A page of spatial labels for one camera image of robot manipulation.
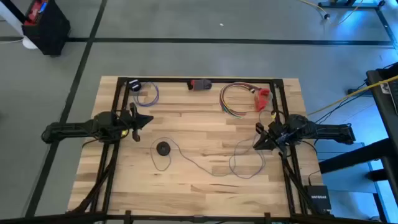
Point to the black floor stand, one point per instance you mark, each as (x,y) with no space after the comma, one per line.
(348,4)

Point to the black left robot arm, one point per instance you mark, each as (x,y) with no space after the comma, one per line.
(77,127)

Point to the white pole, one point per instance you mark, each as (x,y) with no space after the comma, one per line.
(12,23)

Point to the red box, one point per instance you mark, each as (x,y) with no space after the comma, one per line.
(262,96)

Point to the black crate with red items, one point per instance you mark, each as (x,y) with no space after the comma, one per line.
(49,28)

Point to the black desk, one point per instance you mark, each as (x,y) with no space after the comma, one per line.
(382,99)

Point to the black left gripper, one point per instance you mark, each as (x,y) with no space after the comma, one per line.
(126,121)

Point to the black aluminium table frame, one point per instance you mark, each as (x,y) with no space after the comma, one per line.
(174,80)

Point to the grey and red pouch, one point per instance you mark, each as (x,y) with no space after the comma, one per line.
(200,84)

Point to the small black white-labelled spool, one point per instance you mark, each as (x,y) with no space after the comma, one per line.
(134,85)

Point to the black Netgear network switch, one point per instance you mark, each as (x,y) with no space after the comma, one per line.
(318,197)

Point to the white round base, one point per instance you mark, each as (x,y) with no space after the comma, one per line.
(29,43)

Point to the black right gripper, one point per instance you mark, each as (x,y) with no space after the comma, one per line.
(278,133)

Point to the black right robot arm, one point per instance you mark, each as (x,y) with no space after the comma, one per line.
(326,132)

